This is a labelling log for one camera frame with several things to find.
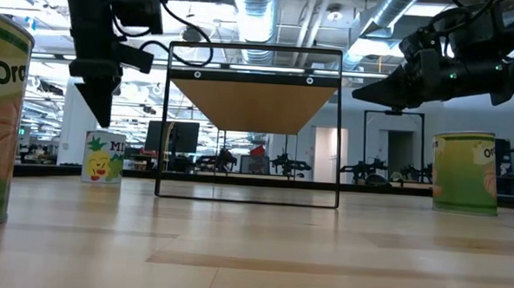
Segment black camera cable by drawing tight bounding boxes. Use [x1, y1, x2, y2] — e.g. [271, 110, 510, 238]
[110, 0, 217, 69]

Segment wooden shelf with black frame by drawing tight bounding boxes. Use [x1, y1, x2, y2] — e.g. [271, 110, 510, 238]
[154, 39, 347, 209]

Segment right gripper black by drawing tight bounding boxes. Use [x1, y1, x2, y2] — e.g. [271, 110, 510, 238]
[351, 46, 512, 115]

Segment black aluminium rig frame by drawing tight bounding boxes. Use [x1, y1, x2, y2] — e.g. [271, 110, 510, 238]
[11, 162, 514, 212]

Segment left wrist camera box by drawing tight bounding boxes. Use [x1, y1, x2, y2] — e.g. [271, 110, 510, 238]
[110, 41, 156, 75]

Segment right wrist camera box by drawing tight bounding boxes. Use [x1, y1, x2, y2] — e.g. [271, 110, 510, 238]
[399, 27, 446, 69]

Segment green yellow label tin can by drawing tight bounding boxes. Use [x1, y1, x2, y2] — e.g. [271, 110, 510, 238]
[429, 128, 502, 218]
[0, 7, 38, 233]

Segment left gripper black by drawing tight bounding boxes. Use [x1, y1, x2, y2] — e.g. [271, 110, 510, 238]
[65, 20, 128, 128]

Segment silver ventilation duct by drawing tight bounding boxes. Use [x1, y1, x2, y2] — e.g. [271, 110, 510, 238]
[229, 0, 286, 67]
[341, 0, 424, 75]

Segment white pineapple label tin can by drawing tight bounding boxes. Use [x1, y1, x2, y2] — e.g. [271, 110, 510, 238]
[80, 128, 128, 186]

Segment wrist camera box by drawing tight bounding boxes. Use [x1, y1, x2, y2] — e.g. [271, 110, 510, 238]
[110, 41, 156, 75]
[399, 27, 446, 69]

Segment black office monitor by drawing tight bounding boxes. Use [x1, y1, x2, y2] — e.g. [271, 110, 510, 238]
[142, 119, 201, 155]

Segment thin black frame stand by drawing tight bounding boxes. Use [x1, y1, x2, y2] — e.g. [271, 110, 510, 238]
[360, 108, 427, 180]

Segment grey box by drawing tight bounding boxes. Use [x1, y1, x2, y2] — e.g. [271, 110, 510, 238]
[239, 154, 271, 176]

